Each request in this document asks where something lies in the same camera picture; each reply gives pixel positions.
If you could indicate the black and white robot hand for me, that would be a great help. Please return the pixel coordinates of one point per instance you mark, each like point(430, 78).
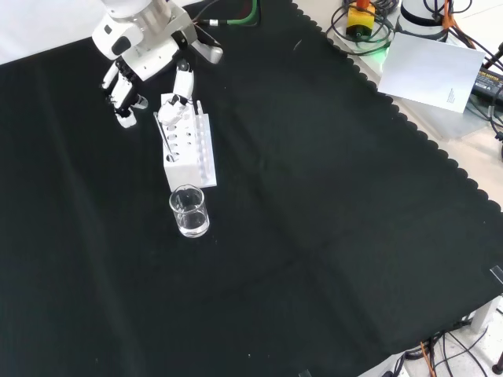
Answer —
point(149, 55)

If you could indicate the clear glass rod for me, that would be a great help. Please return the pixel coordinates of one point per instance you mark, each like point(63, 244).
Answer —
point(162, 133)

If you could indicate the white test tube rack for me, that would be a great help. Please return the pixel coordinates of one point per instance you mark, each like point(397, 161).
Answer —
point(184, 169)

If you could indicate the small clear glass beaker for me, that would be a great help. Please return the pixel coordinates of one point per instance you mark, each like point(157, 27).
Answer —
point(191, 224)

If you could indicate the yellow stop button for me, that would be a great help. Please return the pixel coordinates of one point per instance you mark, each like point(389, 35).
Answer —
point(359, 19)

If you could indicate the black bench cloth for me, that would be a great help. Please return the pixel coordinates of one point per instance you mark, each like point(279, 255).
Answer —
point(298, 220)

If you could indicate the pale board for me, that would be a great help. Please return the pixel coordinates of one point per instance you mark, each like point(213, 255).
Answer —
point(430, 70)

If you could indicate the black power adapter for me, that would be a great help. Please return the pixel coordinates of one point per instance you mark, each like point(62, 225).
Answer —
point(489, 83)

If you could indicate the clear tape piece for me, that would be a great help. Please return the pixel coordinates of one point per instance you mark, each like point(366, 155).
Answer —
point(497, 274)
point(304, 373)

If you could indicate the white table leg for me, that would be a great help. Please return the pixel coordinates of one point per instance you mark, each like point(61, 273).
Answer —
point(484, 316)

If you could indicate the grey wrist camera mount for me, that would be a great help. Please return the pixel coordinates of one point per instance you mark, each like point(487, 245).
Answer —
point(210, 50)

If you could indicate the grey base plate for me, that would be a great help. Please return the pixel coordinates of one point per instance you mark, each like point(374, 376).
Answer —
point(444, 121)

